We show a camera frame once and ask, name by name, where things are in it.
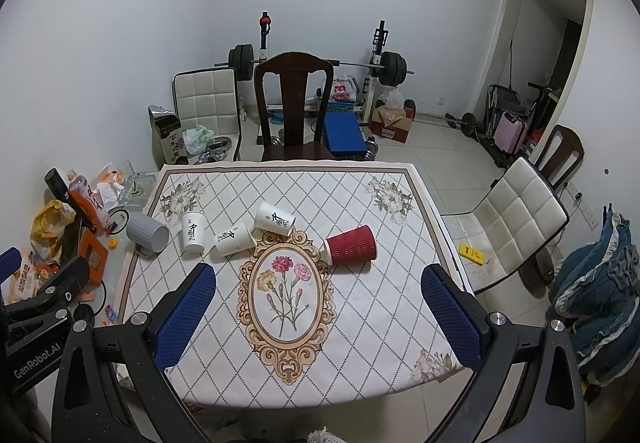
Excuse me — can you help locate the white paper cup left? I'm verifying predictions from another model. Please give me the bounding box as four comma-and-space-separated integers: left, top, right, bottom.
180, 211, 207, 255

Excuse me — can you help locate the white paper cup middle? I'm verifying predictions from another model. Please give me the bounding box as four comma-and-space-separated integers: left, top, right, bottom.
214, 221, 256, 257

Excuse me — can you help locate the colourful snack bag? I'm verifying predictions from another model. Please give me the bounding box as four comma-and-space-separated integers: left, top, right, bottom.
1, 247, 51, 305

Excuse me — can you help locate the yellow plastic bag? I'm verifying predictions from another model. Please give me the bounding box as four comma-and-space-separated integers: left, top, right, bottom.
29, 199, 76, 264

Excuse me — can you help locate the yellow object on chair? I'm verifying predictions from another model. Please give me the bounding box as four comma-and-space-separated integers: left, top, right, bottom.
458, 243, 485, 267

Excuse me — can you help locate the blue red small bottle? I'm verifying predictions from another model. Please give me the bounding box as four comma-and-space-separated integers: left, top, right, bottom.
104, 304, 118, 324

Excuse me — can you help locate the grey ribbed mug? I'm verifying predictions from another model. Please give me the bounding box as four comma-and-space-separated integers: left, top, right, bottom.
126, 212, 170, 255

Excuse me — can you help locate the orange gift box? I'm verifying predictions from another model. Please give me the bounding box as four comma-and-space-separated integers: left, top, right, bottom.
77, 227, 108, 286

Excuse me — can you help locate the orange white snack package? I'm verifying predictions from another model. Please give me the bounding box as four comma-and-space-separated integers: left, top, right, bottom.
67, 171, 110, 233

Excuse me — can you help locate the white padded chair right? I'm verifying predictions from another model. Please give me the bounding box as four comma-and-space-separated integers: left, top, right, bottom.
444, 158, 570, 293

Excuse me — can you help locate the white padded chair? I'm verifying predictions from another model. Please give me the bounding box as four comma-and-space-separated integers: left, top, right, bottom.
444, 158, 570, 293
172, 67, 242, 161

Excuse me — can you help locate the floral diamond pattern tablecloth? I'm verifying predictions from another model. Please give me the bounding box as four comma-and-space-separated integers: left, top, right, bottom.
115, 161, 469, 408

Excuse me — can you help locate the blue denim clothes pile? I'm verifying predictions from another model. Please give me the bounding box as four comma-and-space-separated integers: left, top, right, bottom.
548, 207, 639, 387

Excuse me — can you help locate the silver black carton box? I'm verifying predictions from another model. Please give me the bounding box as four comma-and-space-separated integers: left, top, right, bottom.
148, 105, 189, 164

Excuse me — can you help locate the pink suitcase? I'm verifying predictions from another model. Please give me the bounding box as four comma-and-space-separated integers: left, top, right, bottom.
494, 111, 526, 155

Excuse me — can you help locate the small dumbbell on floor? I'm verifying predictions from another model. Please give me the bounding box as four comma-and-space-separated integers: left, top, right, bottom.
445, 112, 477, 137

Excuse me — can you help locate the dark wooden chair by door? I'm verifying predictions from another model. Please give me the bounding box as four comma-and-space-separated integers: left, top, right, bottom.
535, 124, 585, 192

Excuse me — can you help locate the cardboard box on floor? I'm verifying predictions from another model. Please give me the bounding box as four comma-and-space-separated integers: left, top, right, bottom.
369, 99, 416, 144

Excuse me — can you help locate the white padded chair back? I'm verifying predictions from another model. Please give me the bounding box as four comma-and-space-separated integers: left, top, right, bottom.
172, 67, 242, 161

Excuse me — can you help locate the blue weight bench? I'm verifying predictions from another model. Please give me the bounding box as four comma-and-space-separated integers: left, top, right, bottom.
323, 111, 368, 160

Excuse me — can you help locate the barbell with black plates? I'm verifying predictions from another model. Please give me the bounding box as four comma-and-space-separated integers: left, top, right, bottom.
215, 44, 413, 86

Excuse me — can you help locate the red white plastic bag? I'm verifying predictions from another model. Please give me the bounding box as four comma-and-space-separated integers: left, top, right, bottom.
330, 76, 358, 104

